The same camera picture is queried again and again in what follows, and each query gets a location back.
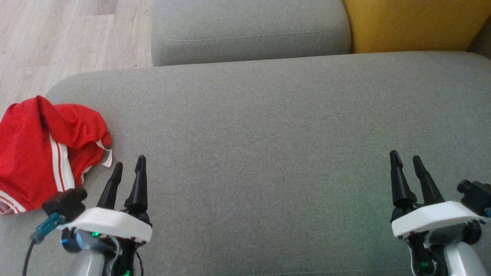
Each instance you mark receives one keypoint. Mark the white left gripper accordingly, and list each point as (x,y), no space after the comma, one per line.
(111,224)

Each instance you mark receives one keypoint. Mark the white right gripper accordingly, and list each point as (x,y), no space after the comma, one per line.
(433,218)

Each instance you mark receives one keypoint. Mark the red shirt white sleeves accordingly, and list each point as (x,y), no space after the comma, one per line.
(23,161)

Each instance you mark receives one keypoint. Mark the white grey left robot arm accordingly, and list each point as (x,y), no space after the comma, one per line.
(87,266)

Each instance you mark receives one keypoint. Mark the large grey sofa seat cushion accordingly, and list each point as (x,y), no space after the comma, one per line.
(261,153)

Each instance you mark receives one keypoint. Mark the grey cushion corner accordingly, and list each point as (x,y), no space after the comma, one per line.
(482,44)

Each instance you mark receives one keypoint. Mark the yellow sofa cushion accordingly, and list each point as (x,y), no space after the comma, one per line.
(414,23)

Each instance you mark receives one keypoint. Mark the grey sofa back cushion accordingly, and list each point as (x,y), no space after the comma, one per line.
(249,30)

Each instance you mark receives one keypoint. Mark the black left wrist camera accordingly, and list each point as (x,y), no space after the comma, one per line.
(65,203)

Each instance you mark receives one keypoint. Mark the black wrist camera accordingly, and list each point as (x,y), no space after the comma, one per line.
(65,203)
(475,197)

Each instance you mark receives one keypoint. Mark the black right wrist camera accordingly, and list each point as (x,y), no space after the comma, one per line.
(475,197)

